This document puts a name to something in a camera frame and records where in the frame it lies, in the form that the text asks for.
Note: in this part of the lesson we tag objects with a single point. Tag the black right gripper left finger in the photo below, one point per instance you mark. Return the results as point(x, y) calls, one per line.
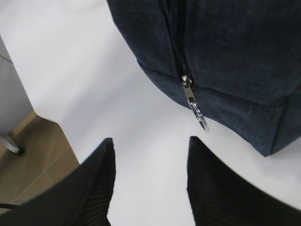
point(81, 199)

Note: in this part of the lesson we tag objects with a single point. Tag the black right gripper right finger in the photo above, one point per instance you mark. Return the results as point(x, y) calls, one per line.
point(220, 197)

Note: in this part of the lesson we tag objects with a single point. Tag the navy blue fabric lunch bag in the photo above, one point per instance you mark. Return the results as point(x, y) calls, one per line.
point(237, 62)

